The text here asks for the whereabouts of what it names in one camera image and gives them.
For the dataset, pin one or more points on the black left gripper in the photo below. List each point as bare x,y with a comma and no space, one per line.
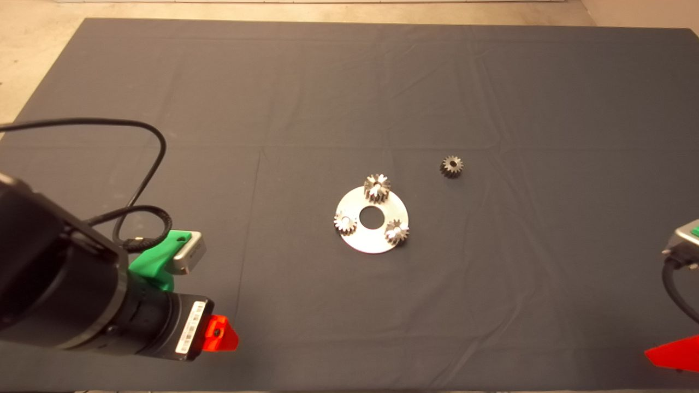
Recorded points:
164,325

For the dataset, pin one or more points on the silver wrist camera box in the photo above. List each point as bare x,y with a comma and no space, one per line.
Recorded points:
682,245
188,255

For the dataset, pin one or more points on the green left camera mount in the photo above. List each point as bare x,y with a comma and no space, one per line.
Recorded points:
153,262

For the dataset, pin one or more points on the small dark steel gear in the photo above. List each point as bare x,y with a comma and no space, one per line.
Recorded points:
452,166

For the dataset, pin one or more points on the large steel gear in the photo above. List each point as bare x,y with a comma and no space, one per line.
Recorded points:
377,188

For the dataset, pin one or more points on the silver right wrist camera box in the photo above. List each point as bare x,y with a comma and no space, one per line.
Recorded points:
682,245

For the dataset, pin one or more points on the round metal plate with hole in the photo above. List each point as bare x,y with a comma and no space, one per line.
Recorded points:
371,240

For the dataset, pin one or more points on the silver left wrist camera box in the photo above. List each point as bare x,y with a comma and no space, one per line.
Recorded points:
188,255

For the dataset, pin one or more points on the dark grey table cloth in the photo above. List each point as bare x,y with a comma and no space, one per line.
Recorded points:
491,300

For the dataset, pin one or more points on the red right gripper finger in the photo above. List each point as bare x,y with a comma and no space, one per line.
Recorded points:
680,355

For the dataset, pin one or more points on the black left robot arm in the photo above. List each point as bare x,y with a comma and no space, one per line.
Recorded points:
49,273

